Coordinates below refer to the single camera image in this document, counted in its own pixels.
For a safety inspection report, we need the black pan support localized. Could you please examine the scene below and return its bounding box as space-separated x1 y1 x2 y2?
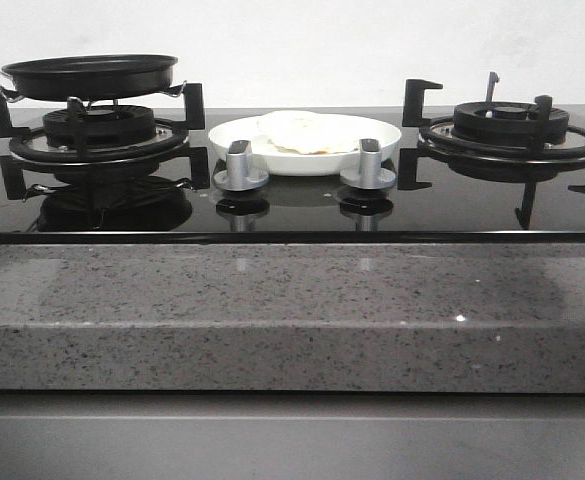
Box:
0 83 209 209
398 72 585 228

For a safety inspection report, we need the black frying pan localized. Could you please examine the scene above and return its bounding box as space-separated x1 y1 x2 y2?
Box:
1 54 178 101

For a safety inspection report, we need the black gas burner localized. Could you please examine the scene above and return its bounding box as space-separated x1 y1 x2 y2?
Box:
453 100 572 148
43 105 156 149

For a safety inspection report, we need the silver left stove knob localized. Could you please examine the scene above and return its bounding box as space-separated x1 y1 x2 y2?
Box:
213 140 269 192

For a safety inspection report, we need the silver right stove knob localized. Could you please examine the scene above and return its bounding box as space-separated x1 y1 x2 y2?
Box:
340 138 397 190

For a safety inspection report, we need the black right gas burner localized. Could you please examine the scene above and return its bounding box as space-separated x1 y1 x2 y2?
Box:
453 100 572 148

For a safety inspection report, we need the black glass cooktop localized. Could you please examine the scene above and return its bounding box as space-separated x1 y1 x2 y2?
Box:
0 130 585 244

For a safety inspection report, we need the silver stove knob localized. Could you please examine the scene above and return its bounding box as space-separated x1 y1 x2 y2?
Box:
213 140 269 192
340 138 397 190

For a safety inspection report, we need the white plate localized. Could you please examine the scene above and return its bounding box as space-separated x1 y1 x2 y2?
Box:
209 114 401 176

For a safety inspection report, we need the fried egg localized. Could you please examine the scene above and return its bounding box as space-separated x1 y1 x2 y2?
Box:
257 110 359 154

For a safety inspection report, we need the black left gas burner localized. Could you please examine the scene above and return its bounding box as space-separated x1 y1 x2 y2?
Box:
43 105 156 149

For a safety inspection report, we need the grey cabinet drawer front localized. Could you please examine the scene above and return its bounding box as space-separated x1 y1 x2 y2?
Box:
0 393 585 479

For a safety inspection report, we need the black right pan support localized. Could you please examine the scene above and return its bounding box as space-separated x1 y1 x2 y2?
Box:
398 72 585 228

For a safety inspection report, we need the black left pan support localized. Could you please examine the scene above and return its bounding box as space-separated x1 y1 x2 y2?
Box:
0 83 209 209

